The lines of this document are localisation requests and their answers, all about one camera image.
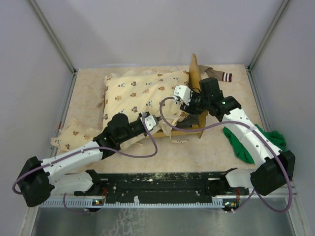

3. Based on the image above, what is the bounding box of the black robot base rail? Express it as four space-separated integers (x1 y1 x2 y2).
41 170 256 212

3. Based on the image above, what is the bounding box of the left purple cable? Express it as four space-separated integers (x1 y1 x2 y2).
12 113 158 216

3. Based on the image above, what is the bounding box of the small cream animal pillow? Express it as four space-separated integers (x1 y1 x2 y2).
50 118 101 152

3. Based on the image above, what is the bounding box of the green cloth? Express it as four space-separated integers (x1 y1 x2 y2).
223 122 286 166

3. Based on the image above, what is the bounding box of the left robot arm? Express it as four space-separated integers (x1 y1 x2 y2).
17 114 146 207

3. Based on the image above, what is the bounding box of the purple cable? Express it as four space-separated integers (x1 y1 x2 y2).
12 113 158 216
159 97 293 214

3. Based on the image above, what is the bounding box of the left aluminium frame post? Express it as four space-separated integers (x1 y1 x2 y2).
27 0 77 74

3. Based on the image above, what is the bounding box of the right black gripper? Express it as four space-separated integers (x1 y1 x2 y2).
180 90 210 117

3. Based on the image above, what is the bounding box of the right aluminium frame post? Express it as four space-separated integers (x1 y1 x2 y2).
247 0 292 72

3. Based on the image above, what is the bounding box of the brown striped sock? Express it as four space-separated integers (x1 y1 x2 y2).
198 65 232 82

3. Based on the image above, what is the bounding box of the cream animal print cushion cover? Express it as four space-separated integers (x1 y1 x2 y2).
95 68 191 150

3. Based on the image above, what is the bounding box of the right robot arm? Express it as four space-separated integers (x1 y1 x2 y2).
173 78 295 196

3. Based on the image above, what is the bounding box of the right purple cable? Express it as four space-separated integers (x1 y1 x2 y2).
159 97 293 214

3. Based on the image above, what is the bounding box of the wooden pet bed frame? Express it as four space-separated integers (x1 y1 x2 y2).
102 55 201 128

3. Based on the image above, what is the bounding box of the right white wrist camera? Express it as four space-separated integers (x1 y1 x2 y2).
173 85 191 105

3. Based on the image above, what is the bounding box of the aluminium frame post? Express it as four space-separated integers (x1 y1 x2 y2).
27 0 77 74
247 0 292 72

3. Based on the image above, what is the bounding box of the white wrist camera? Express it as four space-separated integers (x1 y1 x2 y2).
173 85 191 105
141 112 158 131

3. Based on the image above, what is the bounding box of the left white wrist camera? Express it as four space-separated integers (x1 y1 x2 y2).
141 112 158 131

